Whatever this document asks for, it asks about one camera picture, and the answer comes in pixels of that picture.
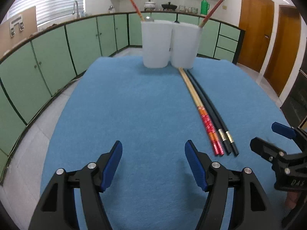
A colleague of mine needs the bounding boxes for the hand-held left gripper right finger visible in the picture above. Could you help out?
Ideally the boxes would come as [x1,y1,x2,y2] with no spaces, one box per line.
[185,139,272,230]

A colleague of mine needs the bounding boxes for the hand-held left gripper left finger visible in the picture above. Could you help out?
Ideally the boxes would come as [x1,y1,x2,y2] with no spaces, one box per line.
[35,140,123,230]

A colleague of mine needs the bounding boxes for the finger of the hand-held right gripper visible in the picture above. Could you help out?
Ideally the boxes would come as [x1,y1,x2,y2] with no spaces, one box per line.
[272,122,299,140]
[250,138,286,171]

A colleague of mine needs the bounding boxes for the red-ended wooden chopstick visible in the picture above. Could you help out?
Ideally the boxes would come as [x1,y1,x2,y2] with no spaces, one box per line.
[126,0,145,22]
[182,67,224,155]
[179,67,220,156]
[199,0,224,28]

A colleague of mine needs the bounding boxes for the black chopstick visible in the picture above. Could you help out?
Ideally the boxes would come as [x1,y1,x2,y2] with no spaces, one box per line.
[185,69,233,155]
[188,69,239,156]

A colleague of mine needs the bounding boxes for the white twin utensil holder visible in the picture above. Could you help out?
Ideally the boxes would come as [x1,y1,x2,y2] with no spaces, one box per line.
[141,20,202,69]

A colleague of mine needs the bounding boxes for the person's right hand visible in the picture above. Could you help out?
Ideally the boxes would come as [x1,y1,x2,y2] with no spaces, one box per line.
[285,192,299,208]

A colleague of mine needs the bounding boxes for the dark cabinet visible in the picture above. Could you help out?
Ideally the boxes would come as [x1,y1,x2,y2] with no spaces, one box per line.
[279,69,307,130]

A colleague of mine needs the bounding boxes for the blue table mat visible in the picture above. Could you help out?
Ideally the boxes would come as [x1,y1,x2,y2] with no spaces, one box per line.
[40,56,307,230]

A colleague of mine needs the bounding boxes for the wooden door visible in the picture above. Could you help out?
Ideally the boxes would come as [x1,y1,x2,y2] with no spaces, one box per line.
[264,5,302,96]
[236,0,275,73]

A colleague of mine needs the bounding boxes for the green base cabinets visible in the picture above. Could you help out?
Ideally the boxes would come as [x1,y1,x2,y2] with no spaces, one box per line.
[0,13,245,185]

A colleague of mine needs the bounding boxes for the green thermos flask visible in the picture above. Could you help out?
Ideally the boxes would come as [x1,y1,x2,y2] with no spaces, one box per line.
[201,0,211,15]

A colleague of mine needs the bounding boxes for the glass jars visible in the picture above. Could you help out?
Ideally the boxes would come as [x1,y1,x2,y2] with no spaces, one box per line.
[179,5,198,14]

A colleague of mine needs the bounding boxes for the black wok with lid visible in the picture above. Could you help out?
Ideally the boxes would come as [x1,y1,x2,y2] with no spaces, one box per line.
[161,2,178,11]

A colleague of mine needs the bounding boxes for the brown board water dispenser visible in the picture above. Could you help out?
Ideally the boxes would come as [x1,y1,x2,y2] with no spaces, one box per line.
[0,6,38,53]

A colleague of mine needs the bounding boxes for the white window blind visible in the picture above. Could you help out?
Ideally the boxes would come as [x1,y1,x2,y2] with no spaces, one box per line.
[7,0,85,28]

